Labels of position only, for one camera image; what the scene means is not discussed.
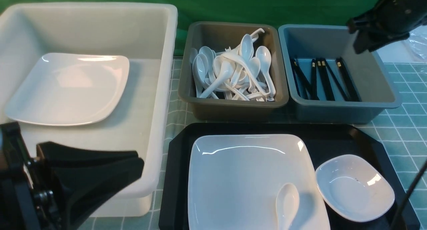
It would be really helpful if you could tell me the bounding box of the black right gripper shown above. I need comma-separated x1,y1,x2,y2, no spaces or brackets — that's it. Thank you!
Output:
347,0,427,54

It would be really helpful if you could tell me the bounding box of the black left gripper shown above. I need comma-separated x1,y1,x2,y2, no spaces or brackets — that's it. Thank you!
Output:
1,122,144,230

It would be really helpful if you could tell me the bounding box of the small white square bowl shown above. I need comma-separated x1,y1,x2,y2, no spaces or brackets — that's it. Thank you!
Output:
315,154,395,223

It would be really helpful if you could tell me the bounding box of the large white square plate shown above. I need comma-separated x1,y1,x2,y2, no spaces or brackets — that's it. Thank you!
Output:
187,134,331,230

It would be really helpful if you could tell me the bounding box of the white ceramic soup spoon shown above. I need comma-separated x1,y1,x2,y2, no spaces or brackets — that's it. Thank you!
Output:
276,183,300,230

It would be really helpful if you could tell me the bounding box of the white square plate in tub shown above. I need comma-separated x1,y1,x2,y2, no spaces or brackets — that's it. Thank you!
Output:
4,53,130,126

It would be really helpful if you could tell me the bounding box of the black chopstick centre right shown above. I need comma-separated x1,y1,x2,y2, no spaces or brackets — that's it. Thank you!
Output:
322,58,349,101

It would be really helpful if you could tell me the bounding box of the black chopstick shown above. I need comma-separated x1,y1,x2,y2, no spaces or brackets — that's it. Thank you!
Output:
311,59,319,100
336,57,361,102
322,58,349,101
316,58,335,101
290,57,309,99

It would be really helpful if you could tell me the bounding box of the black chopstick middle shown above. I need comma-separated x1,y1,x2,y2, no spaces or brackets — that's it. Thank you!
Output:
316,58,335,101

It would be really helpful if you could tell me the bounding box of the clear plastic bag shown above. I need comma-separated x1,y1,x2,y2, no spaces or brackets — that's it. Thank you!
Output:
404,26,427,62

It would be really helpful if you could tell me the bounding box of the black chopstick far right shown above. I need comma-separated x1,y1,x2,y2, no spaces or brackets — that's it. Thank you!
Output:
336,57,361,102

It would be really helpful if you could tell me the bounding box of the blue-grey chopstick bin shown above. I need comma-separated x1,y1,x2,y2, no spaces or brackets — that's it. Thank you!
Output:
278,24,402,124

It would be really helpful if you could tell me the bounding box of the black chopstick far left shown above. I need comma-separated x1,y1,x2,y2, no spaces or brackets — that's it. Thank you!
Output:
290,57,309,99

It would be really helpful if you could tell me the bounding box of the green backdrop cloth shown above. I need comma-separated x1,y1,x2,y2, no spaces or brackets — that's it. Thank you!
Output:
0,0,378,56

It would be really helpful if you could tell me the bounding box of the white spoon right side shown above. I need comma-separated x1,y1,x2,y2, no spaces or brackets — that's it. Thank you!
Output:
255,46,276,98

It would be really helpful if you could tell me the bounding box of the black plastic serving tray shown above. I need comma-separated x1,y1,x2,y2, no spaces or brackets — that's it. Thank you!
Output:
158,123,420,230

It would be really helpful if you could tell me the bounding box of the white spoon upright centre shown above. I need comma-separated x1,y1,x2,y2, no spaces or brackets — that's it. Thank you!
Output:
238,34,254,60

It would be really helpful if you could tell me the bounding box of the white spoon diagonal front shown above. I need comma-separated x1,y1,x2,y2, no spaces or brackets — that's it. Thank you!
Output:
199,61,235,98

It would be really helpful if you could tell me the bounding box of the brown-grey spoon bin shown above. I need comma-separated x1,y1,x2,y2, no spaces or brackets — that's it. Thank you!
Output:
177,21,289,122

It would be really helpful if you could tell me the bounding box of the large white plastic tub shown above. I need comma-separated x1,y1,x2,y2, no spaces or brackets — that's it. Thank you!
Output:
1,2,177,217

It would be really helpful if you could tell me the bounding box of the white spoon left side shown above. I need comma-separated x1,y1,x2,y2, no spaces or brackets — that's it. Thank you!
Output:
192,53,209,98

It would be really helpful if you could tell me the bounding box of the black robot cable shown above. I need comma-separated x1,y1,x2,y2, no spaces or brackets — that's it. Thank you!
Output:
390,160,427,230

